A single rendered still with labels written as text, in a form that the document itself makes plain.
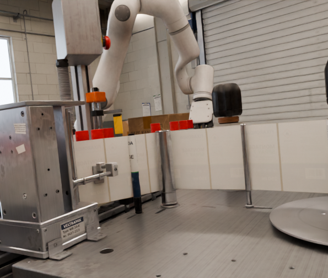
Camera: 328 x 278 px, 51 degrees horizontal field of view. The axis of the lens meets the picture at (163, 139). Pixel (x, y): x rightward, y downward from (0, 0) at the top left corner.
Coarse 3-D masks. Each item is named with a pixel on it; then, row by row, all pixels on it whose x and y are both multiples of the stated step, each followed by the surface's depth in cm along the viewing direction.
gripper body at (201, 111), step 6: (192, 102) 150; (198, 102) 147; (204, 102) 146; (210, 102) 146; (192, 108) 148; (198, 108) 147; (204, 108) 145; (210, 108) 144; (192, 114) 147; (198, 114) 146; (204, 114) 144; (210, 114) 143; (198, 120) 145; (204, 120) 144; (210, 120) 143
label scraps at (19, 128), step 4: (16, 124) 57; (20, 124) 57; (24, 124) 56; (16, 128) 57; (20, 128) 57; (24, 128) 56; (16, 132) 57; (20, 132) 57; (24, 132) 56; (16, 148) 58; (20, 148) 57; (24, 148) 57; (20, 152) 57
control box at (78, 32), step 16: (64, 0) 90; (80, 0) 91; (96, 0) 94; (64, 16) 90; (80, 16) 91; (96, 16) 93; (64, 32) 90; (80, 32) 91; (96, 32) 93; (64, 48) 92; (80, 48) 92; (96, 48) 93; (80, 64) 105
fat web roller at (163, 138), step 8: (160, 136) 82; (168, 136) 83; (160, 144) 83; (168, 144) 83; (160, 152) 83; (168, 152) 83; (160, 160) 83; (168, 160) 83; (160, 168) 83; (168, 168) 83; (160, 176) 84; (168, 176) 83; (160, 184) 84; (168, 184) 83; (168, 192) 83; (168, 200) 83; (176, 200) 85
